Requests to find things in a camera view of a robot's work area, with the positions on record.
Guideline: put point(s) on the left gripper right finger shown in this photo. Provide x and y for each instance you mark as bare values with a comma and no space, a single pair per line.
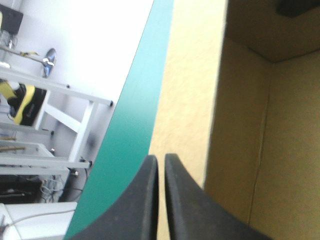
197,215

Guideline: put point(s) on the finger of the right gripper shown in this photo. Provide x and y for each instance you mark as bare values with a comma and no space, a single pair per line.
295,7

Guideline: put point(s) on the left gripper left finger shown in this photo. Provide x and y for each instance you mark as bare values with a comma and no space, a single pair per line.
135,207

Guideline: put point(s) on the brown cardboard box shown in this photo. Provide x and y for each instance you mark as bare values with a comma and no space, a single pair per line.
240,112

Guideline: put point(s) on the white cabinet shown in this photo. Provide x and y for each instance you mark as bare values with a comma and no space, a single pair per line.
37,220

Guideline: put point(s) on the yellow robot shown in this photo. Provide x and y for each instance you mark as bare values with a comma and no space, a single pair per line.
21,102

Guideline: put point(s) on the white metal frame table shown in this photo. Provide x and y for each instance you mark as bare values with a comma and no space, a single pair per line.
62,120

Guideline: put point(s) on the dark wall display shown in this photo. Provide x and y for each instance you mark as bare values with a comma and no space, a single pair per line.
10,20

